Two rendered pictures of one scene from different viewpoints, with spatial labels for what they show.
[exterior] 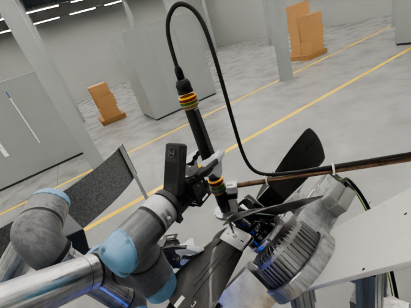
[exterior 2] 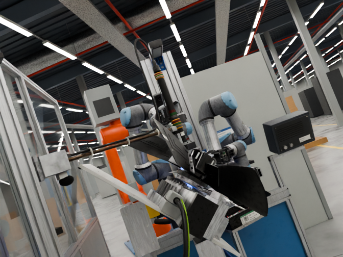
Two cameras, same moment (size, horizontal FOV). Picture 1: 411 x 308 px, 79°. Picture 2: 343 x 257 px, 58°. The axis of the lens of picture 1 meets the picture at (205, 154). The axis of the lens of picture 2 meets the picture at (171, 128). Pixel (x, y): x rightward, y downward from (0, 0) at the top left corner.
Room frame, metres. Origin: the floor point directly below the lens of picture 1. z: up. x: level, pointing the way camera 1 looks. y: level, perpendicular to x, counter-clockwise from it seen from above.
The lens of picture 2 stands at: (1.27, -1.29, 1.29)
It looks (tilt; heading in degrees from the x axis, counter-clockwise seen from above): 4 degrees up; 119
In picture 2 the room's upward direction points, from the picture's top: 20 degrees counter-clockwise
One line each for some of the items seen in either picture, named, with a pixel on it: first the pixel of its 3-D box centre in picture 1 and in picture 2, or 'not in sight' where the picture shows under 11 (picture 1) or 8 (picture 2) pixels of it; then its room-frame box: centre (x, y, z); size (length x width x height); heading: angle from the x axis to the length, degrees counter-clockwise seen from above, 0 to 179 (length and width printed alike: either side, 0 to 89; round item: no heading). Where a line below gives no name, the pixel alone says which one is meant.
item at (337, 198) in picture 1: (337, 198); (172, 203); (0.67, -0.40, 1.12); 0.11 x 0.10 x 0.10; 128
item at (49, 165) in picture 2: not in sight; (50, 165); (0.40, -0.60, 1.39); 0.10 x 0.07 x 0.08; 73
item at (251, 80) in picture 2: not in sight; (245, 142); (0.24, 2.00, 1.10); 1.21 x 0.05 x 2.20; 38
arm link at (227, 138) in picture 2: not in sight; (227, 143); (0.48, 0.82, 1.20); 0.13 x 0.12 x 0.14; 10
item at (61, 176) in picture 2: not in sight; (66, 178); (0.41, -0.57, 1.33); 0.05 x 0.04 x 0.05; 73
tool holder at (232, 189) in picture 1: (225, 199); (179, 135); (0.59, -0.01, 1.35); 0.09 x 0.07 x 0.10; 73
